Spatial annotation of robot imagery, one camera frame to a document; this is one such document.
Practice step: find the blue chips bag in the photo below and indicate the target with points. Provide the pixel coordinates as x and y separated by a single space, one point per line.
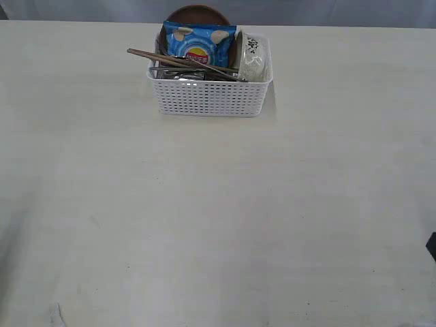
207 44

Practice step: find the white perforated plastic basket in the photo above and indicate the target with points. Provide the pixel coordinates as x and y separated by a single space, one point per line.
213 98

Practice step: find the brown wooden chopstick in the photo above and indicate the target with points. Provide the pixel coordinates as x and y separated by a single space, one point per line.
172 65
177 62

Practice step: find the silver table knife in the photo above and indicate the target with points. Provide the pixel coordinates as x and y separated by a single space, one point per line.
231 73

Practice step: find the white patterned ceramic bowl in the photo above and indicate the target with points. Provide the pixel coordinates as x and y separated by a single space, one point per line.
252 58

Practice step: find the shiny steel cup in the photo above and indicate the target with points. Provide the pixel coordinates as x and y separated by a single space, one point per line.
173 73

